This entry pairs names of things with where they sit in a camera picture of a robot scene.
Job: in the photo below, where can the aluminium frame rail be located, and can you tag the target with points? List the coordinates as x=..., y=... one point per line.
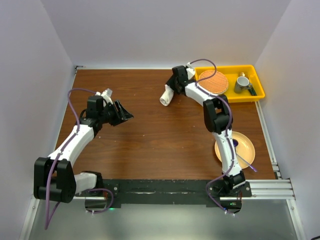
x=278, y=189

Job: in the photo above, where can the white cloth napkin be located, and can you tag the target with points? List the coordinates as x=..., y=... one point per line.
x=167, y=96

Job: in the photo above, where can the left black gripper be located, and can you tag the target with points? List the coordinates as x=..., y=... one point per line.
x=121, y=115

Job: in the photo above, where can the grey white mug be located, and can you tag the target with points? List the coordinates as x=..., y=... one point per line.
x=242, y=83

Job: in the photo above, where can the orange patterned plate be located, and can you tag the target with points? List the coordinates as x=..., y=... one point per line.
x=213, y=81

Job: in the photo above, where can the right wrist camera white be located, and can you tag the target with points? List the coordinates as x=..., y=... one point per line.
x=190, y=71

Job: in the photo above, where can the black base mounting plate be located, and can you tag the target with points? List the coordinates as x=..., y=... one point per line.
x=167, y=192

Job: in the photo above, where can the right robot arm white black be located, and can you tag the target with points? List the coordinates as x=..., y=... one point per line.
x=218, y=120

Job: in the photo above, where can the iridescent purple spoon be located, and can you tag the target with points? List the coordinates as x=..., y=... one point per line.
x=235, y=143

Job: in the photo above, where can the dark green utensil in tray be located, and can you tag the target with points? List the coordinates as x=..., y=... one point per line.
x=252, y=91

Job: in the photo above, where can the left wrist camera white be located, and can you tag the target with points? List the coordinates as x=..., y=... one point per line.
x=106, y=94

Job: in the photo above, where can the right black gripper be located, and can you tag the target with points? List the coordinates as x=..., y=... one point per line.
x=170, y=82

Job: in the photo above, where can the cream yellow plate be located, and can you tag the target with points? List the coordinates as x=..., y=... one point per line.
x=245, y=148

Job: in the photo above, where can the yellow plastic tray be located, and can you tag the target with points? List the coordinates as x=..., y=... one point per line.
x=232, y=72

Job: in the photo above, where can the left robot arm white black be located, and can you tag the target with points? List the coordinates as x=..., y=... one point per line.
x=54, y=178

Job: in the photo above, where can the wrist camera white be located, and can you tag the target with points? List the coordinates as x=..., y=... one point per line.
x=106, y=94
x=190, y=71

